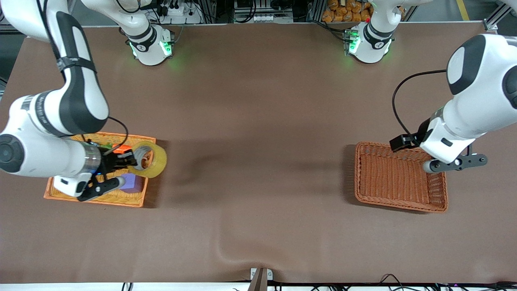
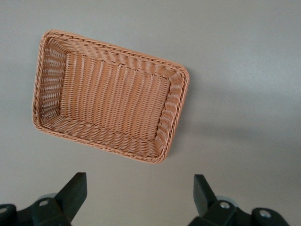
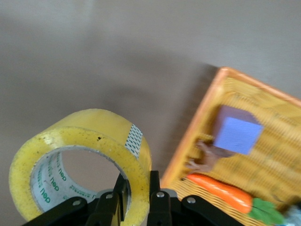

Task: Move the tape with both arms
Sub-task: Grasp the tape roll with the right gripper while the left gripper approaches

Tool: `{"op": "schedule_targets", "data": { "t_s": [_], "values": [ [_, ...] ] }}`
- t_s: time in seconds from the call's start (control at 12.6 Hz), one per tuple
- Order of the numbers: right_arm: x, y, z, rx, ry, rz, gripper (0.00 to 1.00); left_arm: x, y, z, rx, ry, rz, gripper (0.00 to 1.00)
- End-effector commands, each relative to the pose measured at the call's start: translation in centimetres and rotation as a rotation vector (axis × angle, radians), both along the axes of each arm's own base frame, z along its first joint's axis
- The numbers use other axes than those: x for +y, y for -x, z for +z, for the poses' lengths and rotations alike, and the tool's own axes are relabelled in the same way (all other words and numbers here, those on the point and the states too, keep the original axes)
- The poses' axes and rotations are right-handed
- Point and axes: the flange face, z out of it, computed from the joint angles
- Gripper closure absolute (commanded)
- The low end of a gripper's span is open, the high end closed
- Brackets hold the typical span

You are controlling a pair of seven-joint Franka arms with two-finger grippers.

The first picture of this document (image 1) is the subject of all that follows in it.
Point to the brown wicker basket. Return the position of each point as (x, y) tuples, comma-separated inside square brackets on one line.
[(396, 182)]

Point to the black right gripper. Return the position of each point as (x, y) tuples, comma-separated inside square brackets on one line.
[(107, 162)]

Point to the orange toy carrot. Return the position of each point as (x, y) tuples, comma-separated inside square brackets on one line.
[(121, 148)]

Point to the metal table edge bracket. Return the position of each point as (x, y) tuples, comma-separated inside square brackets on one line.
[(261, 279)]

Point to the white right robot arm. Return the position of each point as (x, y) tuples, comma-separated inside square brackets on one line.
[(80, 101)]

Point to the clear yellowish tape roll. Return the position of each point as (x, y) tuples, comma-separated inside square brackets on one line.
[(159, 161)]

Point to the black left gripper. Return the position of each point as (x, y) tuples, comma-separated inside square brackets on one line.
[(424, 128)]

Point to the orange snack packets pile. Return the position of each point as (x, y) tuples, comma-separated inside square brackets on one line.
[(347, 12)]

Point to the orange wicker tray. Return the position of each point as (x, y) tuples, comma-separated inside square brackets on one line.
[(121, 198)]

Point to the aluminium frame profile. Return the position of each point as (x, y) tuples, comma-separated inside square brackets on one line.
[(494, 20)]

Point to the white power strip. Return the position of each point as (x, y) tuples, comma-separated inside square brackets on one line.
[(271, 18), (181, 12)]

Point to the purple cube block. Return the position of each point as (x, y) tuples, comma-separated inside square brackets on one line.
[(135, 182)]

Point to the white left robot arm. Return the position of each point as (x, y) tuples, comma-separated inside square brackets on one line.
[(480, 89)]

